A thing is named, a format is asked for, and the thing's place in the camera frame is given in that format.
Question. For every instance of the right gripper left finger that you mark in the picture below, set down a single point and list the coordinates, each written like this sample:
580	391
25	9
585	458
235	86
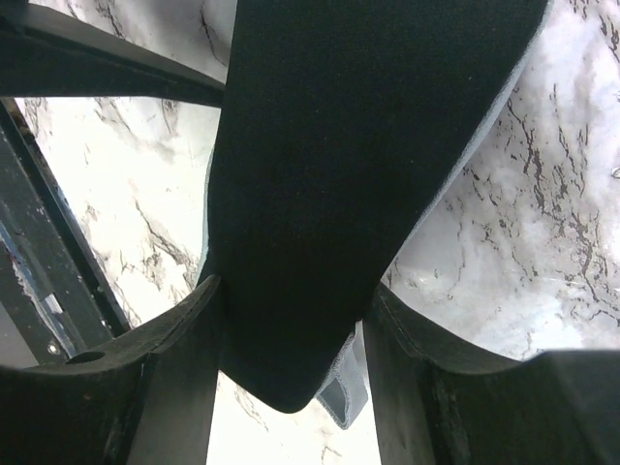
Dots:
145	397

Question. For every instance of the black umbrella sleeve case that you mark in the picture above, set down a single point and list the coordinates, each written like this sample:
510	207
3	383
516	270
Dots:
343	124

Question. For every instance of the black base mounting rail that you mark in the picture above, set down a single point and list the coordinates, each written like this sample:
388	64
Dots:
55	299

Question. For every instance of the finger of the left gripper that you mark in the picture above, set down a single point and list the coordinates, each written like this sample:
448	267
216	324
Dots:
45	53

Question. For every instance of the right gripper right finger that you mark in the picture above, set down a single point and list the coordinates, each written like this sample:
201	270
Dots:
439	399

